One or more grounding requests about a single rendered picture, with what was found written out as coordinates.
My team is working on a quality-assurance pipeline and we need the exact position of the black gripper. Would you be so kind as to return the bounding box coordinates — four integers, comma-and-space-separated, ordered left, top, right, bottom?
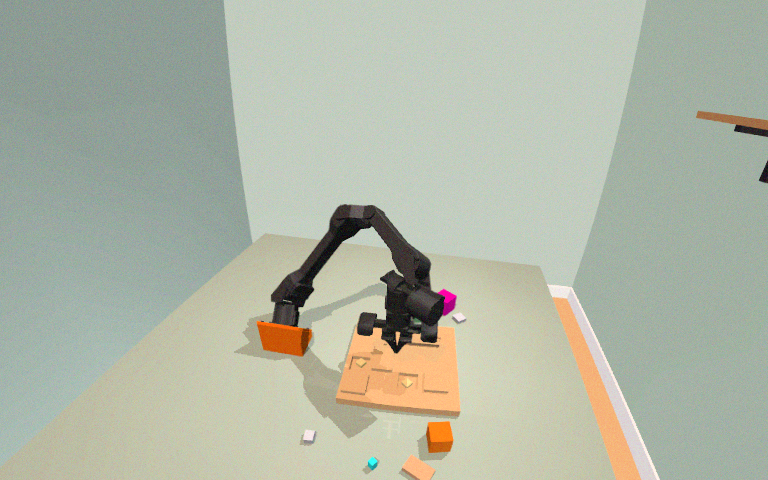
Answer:
357, 303, 438, 354

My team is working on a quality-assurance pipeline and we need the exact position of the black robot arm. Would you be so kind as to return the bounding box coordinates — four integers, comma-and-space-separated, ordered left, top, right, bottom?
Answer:
269, 204, 446, 327

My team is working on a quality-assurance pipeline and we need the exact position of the magenta cube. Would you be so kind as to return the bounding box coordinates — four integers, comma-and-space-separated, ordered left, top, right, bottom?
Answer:
438, 289, 457, 316

